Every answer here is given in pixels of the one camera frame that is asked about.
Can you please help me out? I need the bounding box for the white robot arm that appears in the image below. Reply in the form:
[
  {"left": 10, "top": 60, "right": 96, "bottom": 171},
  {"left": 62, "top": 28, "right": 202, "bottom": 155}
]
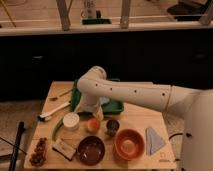
[{"left": 77, "top": 66, "right": 213, "bottom": 171}]

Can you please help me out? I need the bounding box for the small dark metal cup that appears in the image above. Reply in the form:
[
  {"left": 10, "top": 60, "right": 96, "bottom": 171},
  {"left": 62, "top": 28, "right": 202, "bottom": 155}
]
[{"left": 106, "top": 119, "right": 120, "bottom": 136}]

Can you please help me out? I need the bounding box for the red yellow apple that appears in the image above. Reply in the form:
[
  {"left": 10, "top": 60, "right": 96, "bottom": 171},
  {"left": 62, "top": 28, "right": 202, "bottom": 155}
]
[{"left": 87, "top": 118, "right": 101, "bottom": 133}]

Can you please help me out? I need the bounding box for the green plastic tray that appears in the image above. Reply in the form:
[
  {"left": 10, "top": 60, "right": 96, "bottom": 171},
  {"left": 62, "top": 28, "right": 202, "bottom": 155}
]
[{"left": 70, "top": 80, "right": 124, "bottom": 115}]

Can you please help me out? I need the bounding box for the green vegetable stalk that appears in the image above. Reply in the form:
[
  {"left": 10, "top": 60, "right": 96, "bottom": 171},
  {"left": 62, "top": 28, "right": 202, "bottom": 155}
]
[{"left": 51, "top": 117, "right": 63, "bottom": 141}]

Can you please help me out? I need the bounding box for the orange bowl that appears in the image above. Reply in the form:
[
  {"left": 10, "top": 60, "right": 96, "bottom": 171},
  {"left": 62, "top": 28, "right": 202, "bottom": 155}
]
[{"left": 114, "top": 129, "right": 145, "bottom": 161}]

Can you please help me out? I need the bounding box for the dark purple bowl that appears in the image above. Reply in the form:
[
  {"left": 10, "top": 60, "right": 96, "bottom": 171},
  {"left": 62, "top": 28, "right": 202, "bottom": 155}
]
[{"left": 77, "top": 136, "right": 105, "bottom": 166}]

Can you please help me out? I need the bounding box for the white bottle on green base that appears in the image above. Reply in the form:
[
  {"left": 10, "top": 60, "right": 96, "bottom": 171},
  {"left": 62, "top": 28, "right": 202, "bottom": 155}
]
[{"left": 81, "top": 0, "right": 111, "bottom": 25}]

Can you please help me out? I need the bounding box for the grey blue folded cloth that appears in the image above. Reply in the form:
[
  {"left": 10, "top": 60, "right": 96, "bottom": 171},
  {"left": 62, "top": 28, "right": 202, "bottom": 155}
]
[{"left": 146, "top": 127, "right": 166, "bottom": 156}]

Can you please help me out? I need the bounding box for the black pole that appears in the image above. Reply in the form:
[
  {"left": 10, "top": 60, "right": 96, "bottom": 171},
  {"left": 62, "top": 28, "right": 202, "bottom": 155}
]
[{"left": 9, "top": 121, "right": 25, "bottom": 171}]

